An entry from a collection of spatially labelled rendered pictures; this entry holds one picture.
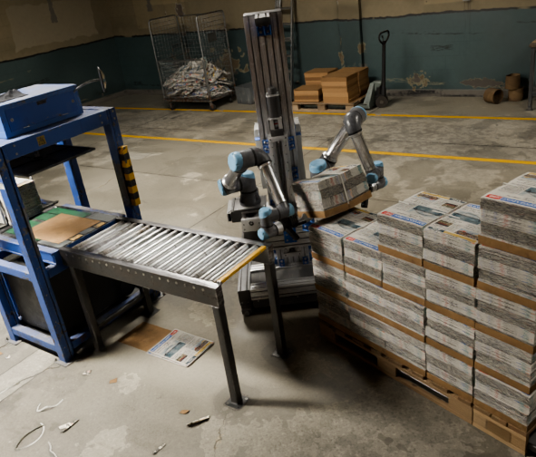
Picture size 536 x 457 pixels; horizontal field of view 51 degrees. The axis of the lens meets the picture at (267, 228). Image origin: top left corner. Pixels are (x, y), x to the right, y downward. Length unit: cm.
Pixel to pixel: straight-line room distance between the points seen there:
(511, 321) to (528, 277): 27
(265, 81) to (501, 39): 615
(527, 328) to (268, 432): 146
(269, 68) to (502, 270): 203
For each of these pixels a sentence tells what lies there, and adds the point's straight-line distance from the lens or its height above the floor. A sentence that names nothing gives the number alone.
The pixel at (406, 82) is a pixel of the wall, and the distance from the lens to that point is 1012.
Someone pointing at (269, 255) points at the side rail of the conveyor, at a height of 74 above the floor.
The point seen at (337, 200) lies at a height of 96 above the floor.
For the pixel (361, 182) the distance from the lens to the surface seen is 356.
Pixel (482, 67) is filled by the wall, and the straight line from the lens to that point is 969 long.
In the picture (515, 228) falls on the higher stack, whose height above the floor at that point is 118.
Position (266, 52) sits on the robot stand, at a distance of 384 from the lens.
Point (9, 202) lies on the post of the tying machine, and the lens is 375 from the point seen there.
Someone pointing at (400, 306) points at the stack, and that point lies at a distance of 316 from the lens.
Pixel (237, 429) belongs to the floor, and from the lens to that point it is 333.
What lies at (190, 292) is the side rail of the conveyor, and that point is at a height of 73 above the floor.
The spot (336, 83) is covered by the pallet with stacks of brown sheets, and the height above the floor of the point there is 45.
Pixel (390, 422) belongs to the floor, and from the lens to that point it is 327.
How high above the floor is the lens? 229
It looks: 25 degrees down
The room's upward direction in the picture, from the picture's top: 8 degrees counter-clockwise
